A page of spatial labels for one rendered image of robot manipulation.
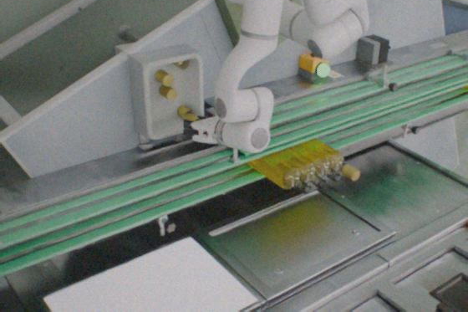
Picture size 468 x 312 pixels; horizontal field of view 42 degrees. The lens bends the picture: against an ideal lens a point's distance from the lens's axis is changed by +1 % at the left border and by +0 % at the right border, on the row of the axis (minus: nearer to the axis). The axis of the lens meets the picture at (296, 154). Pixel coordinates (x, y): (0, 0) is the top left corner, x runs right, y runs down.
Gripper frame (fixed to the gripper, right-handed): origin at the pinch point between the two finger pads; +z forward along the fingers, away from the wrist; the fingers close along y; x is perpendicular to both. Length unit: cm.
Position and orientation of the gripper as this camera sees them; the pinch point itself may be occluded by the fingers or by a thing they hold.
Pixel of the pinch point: (195, 124)
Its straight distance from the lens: 162.8
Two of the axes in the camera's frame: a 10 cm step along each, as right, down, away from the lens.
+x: -1.0, -9.5, -2.8
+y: 7.6, -2.6, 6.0
